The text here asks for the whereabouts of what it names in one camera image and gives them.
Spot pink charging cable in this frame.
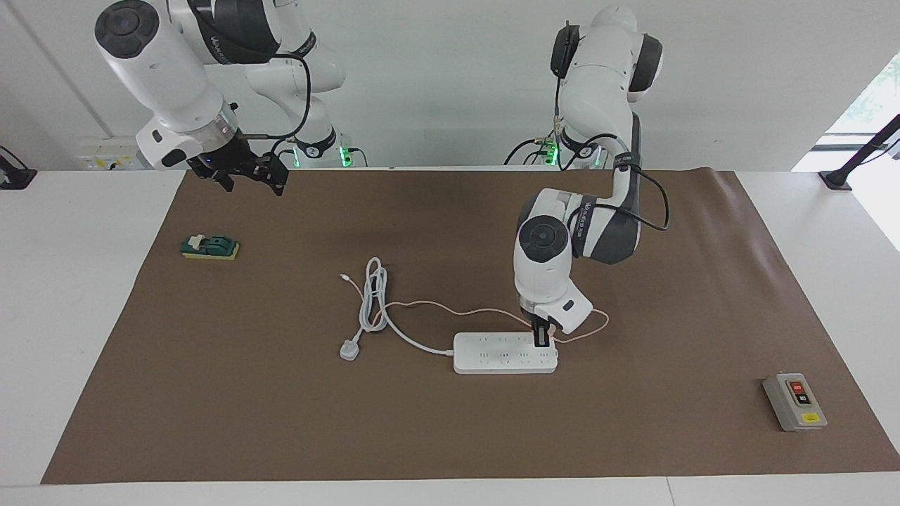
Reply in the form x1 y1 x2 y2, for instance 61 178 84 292
340 273 610 346

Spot white power strip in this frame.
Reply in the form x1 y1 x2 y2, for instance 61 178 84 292
452 331 560 375

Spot brown table mat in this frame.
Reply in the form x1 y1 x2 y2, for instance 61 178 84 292
41 169 900 486

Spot black base cable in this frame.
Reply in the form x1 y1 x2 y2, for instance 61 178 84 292
266 136 296 169
503 126 563 167

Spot green knife switch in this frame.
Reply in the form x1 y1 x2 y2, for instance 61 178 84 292
180 233 241 263

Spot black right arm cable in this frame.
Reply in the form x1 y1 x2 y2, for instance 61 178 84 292
239 53 313 141

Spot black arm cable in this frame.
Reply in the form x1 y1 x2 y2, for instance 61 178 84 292
239 53 313 141
552 21 671 233

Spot white wall outlet box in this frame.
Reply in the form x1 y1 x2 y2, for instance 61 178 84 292
76 136 146 171

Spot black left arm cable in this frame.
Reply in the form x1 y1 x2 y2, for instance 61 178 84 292
552 21 671 233

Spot white power strip cord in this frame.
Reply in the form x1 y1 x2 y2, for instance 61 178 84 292
339 257 456 363

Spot black clamp mount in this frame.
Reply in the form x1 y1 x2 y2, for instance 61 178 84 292
0 145 38 191

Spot grey push-button switch box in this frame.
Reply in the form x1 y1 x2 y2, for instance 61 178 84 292
762 372 829 433

